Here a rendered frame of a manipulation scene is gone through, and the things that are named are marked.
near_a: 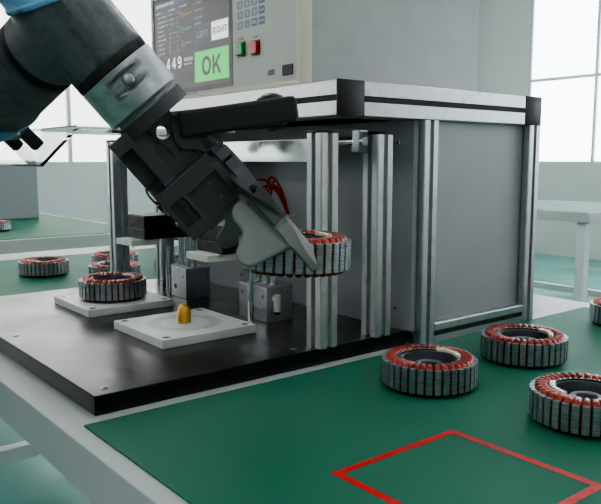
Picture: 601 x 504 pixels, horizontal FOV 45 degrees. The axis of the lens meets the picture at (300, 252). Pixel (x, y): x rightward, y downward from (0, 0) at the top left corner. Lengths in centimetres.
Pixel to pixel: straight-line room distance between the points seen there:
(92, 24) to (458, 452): 49
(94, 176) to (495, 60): 474
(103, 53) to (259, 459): 38
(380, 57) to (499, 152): 24
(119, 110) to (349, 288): 58
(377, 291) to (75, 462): 46
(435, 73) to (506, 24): 743
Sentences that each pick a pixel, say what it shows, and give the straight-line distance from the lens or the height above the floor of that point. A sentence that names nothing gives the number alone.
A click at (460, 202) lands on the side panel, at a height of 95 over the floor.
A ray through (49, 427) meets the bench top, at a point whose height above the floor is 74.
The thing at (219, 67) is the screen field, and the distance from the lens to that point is 119.
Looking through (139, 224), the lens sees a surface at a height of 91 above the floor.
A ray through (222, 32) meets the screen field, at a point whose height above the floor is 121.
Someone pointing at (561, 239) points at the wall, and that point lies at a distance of 812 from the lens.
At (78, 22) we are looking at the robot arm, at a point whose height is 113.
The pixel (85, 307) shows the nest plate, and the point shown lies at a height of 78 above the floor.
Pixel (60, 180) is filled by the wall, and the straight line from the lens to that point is 600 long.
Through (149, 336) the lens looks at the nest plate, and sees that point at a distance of 99.
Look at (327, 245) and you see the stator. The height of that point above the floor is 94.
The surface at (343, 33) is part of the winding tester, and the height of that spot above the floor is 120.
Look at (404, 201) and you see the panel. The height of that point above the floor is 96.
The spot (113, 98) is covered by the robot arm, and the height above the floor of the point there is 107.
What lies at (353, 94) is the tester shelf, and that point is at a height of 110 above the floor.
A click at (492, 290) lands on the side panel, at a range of 119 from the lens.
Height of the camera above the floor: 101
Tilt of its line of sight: 7 degrees down
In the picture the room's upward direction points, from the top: straight up
